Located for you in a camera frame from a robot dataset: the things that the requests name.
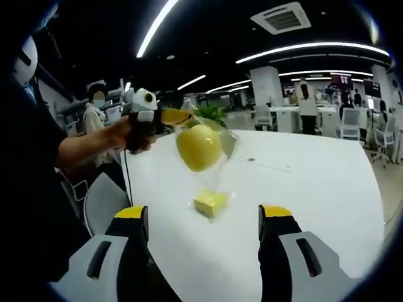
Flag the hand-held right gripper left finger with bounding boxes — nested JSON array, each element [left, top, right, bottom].
[[67, 204, 149, 302]]

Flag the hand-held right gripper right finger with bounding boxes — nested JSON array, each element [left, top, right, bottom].
[[258, 204, 354, 302]]

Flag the yellow round fruit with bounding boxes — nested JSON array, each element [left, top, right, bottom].
[[175, 123, 223, 173]]

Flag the clear plastic bag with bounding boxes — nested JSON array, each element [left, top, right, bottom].
[[174, 97, 241, 196]]

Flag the square yellow silicone block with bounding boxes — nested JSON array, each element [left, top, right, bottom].
[[193, 187, 230, 219]]

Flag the person's left hand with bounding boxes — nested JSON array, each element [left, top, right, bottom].
[[111, 113, 159, 155]]

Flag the green potted plant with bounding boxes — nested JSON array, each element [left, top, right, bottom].
[[194, 104, 229, 129]]

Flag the grey office chair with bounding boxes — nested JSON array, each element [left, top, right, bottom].
[[82, 171, 132, 237]]

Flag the white office chair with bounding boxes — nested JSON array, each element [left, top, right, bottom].
[[339, 108, 362, 142], [254, 104, 278, 132], [371, 115, 399, 165]]

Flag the white worn device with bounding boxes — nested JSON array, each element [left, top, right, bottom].
[[12, 33, 40, 87]]

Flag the ceiling air vent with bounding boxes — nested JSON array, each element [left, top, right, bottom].
[[250, 1, 312, 35]]

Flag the curved ceiling light strip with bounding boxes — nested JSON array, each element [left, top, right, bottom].
[[235, 42, 391, 65]]

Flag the black cable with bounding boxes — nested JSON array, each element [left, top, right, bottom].
[[120, 148, 134, 206]]

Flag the wall display screen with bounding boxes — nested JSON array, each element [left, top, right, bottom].
[[363, 78, 382, 99], [329, 72, 353, 92]]

